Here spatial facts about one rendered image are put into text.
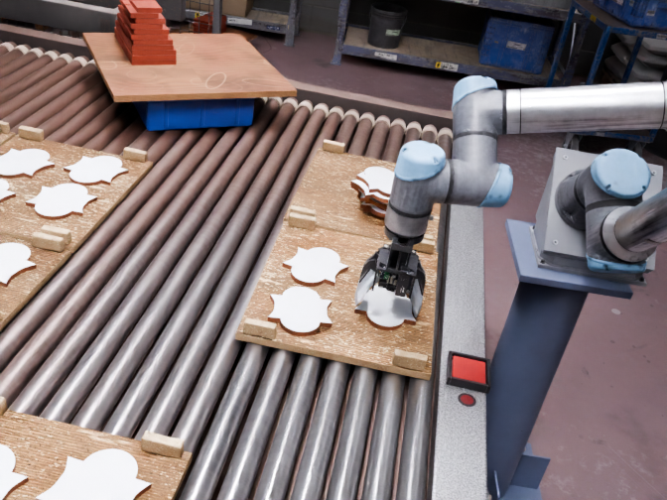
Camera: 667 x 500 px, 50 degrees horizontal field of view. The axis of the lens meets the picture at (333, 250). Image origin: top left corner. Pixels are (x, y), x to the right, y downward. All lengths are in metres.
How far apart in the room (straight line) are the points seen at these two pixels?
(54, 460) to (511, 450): 1.43
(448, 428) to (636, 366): 1.99
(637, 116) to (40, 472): 1.03
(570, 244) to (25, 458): 1.25
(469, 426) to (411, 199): 0.38
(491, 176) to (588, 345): 2.01
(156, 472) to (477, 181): 0.66
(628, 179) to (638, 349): 1.71
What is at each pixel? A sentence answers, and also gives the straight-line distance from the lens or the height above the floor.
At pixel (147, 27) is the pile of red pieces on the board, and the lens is 2.11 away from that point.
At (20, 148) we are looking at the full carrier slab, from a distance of 1.89.
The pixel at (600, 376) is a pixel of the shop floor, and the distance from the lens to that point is 3.01.
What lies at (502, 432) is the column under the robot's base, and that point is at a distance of 2.14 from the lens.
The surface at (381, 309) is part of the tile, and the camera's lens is 1.37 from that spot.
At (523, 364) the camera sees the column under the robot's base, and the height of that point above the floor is 0.56.
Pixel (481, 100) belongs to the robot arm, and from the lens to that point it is 1.24.
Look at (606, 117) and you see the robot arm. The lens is 1.25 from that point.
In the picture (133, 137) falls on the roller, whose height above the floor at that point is 0.91.
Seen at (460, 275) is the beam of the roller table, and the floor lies 0.91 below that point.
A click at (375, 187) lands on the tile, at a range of 1.64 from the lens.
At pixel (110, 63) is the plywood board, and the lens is 2.13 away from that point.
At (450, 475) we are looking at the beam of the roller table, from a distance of 1.15.
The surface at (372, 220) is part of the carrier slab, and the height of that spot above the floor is 0.94.
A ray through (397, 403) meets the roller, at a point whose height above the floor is 0.92.
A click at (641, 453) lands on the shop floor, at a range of 2.77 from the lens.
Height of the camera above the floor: 1.76
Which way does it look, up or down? 32 degrees down
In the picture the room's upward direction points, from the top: 9 degrees clockwise
